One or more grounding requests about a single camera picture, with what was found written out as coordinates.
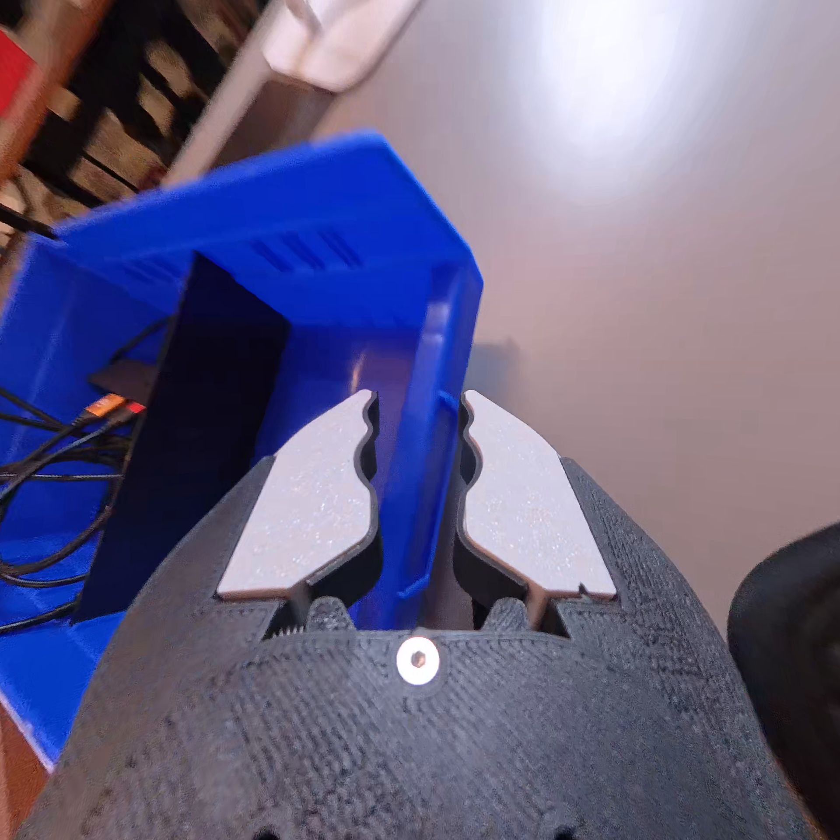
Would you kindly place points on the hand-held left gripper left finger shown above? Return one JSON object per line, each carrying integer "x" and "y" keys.
{"x": 302, "y": 512}

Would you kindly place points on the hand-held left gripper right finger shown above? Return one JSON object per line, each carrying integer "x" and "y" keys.
{"x": 531, "y": 512}

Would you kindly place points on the blue plastic bin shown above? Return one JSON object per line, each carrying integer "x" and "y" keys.
{"x": 367, "y": 197}

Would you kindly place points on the black ribbed cushion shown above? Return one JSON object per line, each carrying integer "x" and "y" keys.
{"x": 794, "y": 643}

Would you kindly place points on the large red bin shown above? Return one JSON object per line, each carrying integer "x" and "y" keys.
{"x": 13, "y": 72}

